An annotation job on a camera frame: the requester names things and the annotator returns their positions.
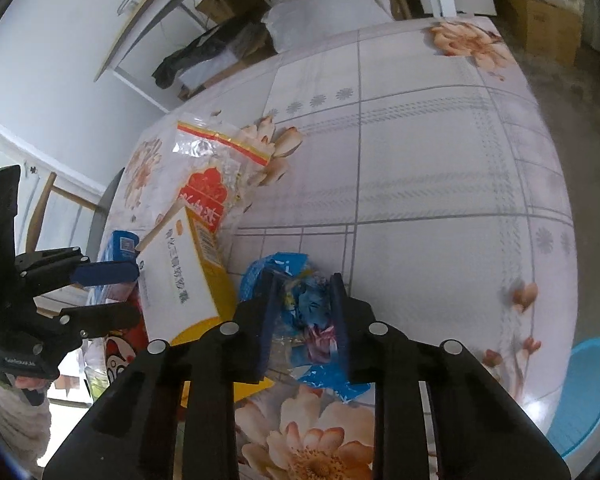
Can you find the clear red zip bag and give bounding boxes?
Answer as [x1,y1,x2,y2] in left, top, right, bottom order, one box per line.
[149,116,275,233]

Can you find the blue wrapper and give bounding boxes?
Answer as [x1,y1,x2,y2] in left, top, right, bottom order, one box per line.
[239,252,372,403]

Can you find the floral tablecloth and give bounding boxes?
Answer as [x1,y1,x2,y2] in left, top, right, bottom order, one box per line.
[106,18,577,479]

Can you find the red snack bag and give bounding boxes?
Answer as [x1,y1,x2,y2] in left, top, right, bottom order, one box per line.
[82,304,148,401]

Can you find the white side table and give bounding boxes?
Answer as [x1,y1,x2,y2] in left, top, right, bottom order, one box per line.
[93,0,458,114]

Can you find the brown cardboard box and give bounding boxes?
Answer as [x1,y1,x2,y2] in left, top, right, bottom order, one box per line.
[502,0,582,66]

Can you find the blue white long box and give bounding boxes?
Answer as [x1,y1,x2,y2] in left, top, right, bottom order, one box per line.
[84,230,140,306]

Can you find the blue plastic waste basket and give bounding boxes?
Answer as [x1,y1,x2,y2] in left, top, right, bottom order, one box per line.
[546,337,600,460]

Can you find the person's left hand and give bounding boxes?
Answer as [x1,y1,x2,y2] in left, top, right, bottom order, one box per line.
[14,376,50,392]

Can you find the black clothing pile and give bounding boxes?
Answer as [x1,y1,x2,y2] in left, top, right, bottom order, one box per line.
[151,20,266,90]

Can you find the white pillow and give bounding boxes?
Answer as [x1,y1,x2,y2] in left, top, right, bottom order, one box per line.
[262,0,393,53]

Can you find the orange white medicine box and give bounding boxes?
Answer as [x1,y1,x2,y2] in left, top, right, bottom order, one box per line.
[134,204,276,403]

